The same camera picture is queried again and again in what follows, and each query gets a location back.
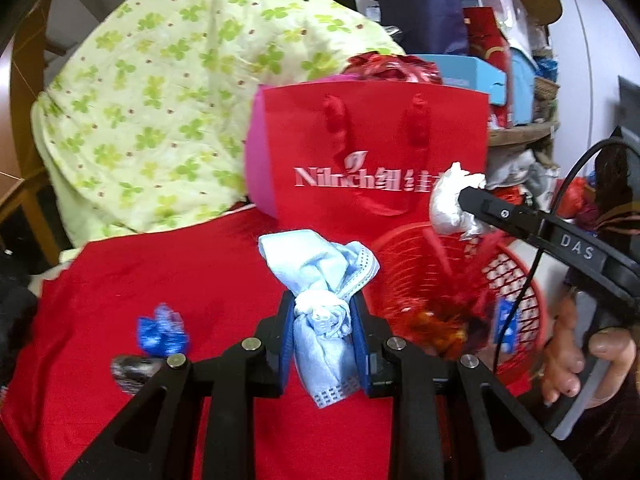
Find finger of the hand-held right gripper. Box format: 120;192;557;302
458;186;552;249

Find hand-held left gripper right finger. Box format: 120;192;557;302
349;292;583;480

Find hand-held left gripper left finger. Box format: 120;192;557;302
62;290;297;480

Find white tissue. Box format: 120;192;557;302
429;161;493;242

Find orange wrapper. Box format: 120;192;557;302
410;310;471;356

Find blue face mask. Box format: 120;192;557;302
257;229;380;408

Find red plastic mesh basket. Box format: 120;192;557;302
370;222;548;396

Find blue medicine box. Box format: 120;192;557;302
492;295;526;356

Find blue plastic wrapper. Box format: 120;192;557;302
137;303;191;357

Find black plastic wrapper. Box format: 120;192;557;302
111;355;168;396

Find person's right hand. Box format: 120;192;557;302
541;293;640;408

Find red plastic bag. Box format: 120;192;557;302
554;177;587;219
345;51;443;86

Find person's dark patterned clothing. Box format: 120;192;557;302
592;127;640;233

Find wooden table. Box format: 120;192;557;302
487;121;561;150

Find blue plastic storage bin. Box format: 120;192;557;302
510;50;537;127

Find wicker basket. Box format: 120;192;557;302
532;77;561;102

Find red paper gift bag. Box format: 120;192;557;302
245;77;491;241

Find red blanket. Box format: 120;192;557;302
0;205;531;480

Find light blue shoe box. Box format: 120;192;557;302
415;54;508;106

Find red gift box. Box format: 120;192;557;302
462;7;512;122

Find clear plastic storage box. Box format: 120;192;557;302
452;0;531;61

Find green clover print quilt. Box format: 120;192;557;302
31;0;406;248

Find brown wooden arch pillar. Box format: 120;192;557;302
9;0;57;261

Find navy bag with orange handles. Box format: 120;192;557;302
374;0;471;56

